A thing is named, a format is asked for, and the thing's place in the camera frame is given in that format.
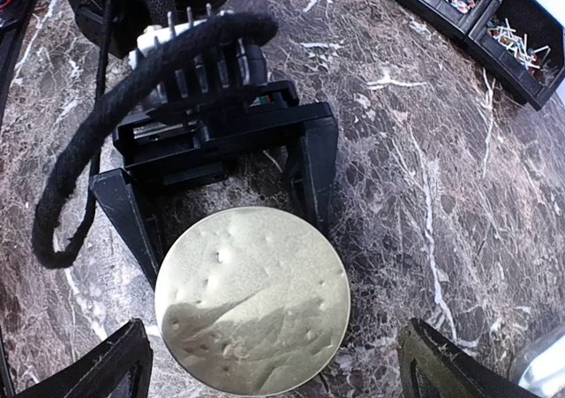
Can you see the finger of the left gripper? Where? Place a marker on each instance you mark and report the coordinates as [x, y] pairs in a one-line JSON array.
[[132, 214], [309, 172]]

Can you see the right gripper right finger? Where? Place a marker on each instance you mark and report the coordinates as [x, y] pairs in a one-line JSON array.
[[433, 366]]

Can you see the black three-compartment candy tray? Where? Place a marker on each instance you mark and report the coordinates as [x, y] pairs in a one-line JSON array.
[[527, 17]]

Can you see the pile of small stick candies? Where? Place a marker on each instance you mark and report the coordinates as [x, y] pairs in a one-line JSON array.
[[531, 59]]

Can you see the white jar lid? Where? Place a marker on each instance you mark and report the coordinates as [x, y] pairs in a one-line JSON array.
[[252, 301]]

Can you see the metal scoop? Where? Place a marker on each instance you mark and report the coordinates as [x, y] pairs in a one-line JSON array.
[[539, 367]]

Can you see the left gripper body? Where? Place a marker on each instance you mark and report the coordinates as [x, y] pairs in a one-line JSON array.
[[156, 154]]

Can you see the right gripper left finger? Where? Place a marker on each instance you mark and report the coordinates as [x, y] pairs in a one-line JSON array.
[[120, 366]]

